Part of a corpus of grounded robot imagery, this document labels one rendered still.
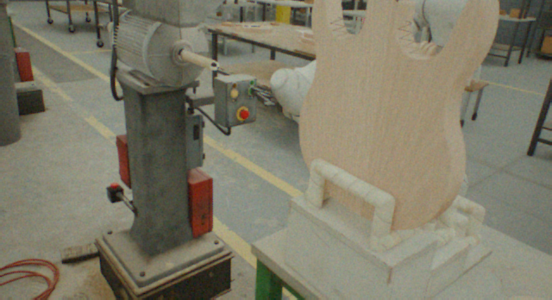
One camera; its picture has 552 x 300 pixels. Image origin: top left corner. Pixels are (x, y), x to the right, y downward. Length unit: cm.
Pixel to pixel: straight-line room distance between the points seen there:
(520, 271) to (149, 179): 139
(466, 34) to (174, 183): 153
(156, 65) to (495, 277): 121
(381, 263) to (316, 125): 29
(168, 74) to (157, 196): 60
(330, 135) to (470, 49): 32
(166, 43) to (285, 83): 47
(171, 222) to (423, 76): 156
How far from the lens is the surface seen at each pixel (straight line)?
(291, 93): 135
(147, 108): 175
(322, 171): 82
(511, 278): 114
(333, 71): 80
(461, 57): 65
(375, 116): 74
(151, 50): 154
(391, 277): 78
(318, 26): 82
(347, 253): 82
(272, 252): 103
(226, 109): 174
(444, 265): 96
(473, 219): 114
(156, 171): 187
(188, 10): 125
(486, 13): 64
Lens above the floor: 156
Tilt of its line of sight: 23 degrees down
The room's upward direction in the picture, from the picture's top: 3 degrees clockwise
